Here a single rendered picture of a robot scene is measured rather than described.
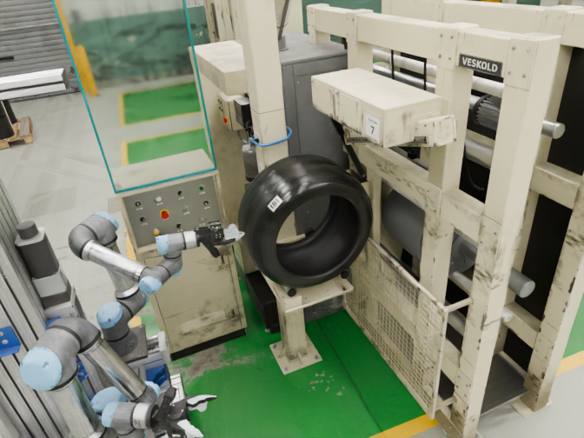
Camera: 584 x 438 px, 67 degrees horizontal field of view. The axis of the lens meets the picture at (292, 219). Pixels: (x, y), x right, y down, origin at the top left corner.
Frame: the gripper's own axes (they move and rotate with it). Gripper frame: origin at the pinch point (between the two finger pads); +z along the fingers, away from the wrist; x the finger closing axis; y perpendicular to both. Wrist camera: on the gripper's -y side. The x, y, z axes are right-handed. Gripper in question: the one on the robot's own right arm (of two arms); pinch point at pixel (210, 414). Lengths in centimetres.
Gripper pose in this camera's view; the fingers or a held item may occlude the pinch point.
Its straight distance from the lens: 152.9
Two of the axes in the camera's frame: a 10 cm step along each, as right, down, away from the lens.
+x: -1.2, 4.0, -9.1
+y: 0.7, 9.2, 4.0
